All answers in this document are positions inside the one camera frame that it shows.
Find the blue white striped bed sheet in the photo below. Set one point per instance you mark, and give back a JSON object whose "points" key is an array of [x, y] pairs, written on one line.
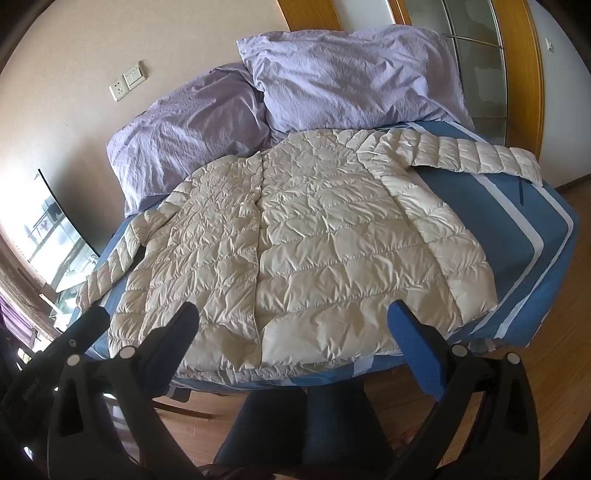
{"points": [[485, 217]]}

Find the cream white puffer jacket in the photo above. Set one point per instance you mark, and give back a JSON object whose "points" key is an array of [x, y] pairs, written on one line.
{"points": [[323, 230]]}

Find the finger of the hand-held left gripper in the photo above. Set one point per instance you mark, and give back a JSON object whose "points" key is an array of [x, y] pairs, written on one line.
{"points": [[87, 325]]}

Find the light lavender pillow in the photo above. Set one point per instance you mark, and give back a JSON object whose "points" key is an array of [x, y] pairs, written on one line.
{"points": [[346, 78]]}

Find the dark lavender pillow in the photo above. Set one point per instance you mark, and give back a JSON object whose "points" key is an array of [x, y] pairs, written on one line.
{"points": [[184, 134]]}

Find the white wall socket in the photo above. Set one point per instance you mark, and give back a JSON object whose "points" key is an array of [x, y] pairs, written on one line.
{"points": [[118, 92]]}

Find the frosted glass door panel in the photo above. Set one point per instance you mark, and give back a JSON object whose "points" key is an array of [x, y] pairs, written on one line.
{"points": [[480, 69]]}

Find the white double light switch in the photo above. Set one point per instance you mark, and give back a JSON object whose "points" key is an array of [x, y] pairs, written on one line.
{"points": [[134, 76]]}

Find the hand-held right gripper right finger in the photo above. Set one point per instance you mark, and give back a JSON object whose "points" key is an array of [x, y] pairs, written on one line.
{"points": [[415, 350]]}

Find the person's blue jeans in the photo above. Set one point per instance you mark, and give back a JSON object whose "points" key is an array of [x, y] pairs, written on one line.
{"points": [[263, 434]]}

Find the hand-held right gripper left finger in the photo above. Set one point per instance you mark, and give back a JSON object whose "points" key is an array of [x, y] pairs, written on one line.
{"points": [[179, 333]]}

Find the dark wooden slat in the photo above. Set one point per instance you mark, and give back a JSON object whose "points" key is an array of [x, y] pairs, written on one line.
{"points": [[184, 408]]}

